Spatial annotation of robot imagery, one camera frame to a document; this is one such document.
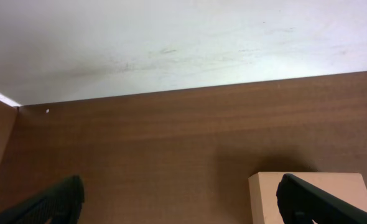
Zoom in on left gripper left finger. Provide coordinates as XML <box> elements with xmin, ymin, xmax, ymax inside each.
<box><xmin>0</xmin><ymin>175</ymin><xmax>85</xmax><ymax>224</ymax></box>

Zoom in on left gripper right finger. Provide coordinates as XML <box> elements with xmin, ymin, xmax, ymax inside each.
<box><xmin>276</xmin><ymin>174</ymin><xmax>367</xmax><ymax>224</ymax></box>

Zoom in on cardboard box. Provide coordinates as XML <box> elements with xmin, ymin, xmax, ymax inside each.
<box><xmin>248</xmin><ymin>172</ymin><xmax>367</xmax><ymax>224</ymax></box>

